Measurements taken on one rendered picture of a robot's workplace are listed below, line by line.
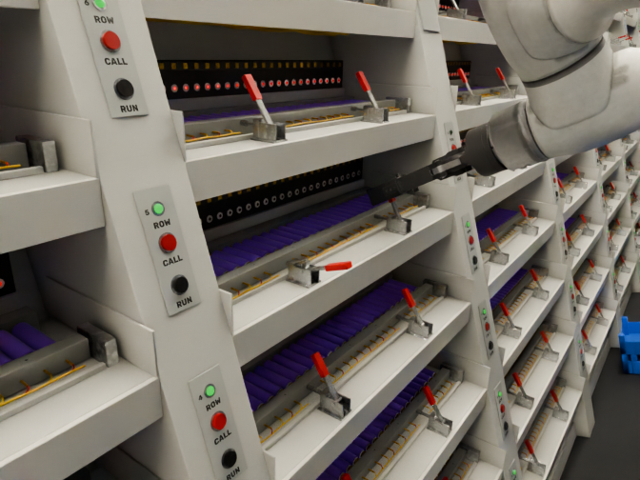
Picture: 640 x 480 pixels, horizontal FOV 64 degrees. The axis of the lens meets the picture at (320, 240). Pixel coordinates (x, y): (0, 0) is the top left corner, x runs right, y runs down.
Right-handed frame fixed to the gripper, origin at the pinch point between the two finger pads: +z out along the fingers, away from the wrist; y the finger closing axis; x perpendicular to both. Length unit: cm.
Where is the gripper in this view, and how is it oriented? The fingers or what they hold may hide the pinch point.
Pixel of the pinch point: (389, 190)
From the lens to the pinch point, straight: 89.2
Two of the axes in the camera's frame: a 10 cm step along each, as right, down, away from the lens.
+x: -3.7, -9.3, -0.3
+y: 6.0, -2.7, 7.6
